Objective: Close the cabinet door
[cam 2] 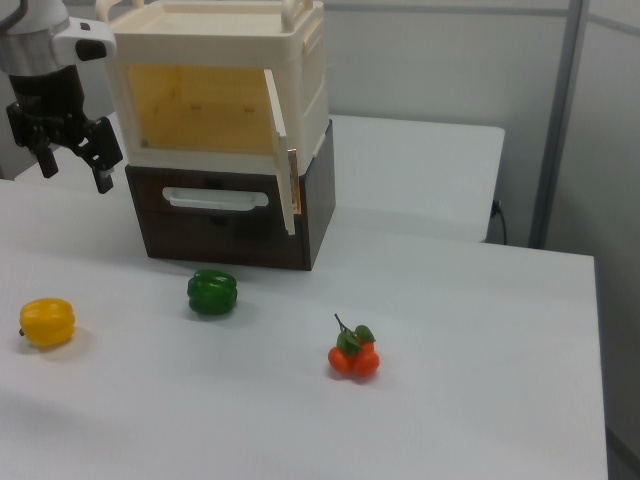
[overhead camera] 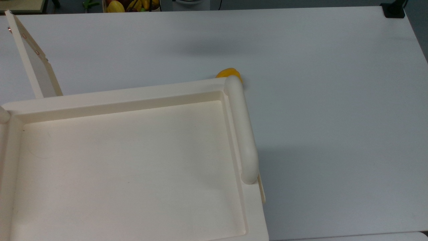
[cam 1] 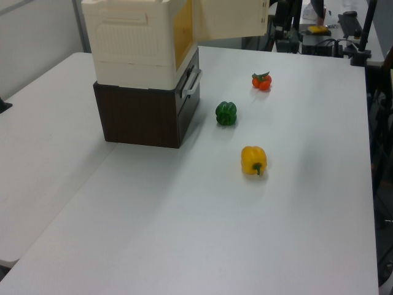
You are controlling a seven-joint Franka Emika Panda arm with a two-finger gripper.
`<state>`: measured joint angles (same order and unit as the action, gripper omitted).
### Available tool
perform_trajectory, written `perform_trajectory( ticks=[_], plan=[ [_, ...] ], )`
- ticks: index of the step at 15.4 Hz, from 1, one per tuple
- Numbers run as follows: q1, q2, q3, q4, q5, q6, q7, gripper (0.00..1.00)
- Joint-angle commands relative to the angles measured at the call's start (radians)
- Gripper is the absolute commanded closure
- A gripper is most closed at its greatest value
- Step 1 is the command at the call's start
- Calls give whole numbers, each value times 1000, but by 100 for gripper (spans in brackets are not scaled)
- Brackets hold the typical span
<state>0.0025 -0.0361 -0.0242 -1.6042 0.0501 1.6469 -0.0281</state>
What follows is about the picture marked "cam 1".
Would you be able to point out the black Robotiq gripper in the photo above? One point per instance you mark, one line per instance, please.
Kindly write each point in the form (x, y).
(282, 13)

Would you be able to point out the cream cabinet door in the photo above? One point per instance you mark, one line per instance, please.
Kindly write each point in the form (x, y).
(230, 18)

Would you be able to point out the yellow flat object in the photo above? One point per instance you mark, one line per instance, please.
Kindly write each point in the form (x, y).
(317, 29)

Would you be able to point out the black electronics box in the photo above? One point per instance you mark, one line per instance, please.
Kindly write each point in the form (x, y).
(319, 45)

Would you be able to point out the red tomato bunch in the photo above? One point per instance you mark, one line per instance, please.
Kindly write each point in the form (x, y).
(262, 81)

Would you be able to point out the black keyboard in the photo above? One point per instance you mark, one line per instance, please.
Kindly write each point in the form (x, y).
(348, 26)

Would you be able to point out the black computer mouse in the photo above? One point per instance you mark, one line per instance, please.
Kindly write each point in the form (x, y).
(350, 13)

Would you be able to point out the black pole clamp base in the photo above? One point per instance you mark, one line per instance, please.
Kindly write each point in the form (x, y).
(360, 57)

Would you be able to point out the green bell pepper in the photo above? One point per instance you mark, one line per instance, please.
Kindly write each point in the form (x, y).
(226, 113)

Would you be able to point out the yellow bell pepper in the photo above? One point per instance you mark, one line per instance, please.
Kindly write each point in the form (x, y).
(253, 159)

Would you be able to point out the white plastic tray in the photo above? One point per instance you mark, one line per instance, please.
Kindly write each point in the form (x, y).
(132, 46)

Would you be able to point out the dark brown drawer unit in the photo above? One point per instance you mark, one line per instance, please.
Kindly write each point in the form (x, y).
(138, 116)

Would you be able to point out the black camera pole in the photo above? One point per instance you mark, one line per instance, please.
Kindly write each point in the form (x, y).
(367, 24)

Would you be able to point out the dark metal stand frame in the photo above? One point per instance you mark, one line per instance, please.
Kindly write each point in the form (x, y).
(382, 153)

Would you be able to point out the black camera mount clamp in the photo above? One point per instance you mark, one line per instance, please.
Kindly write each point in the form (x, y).
(4, 106)

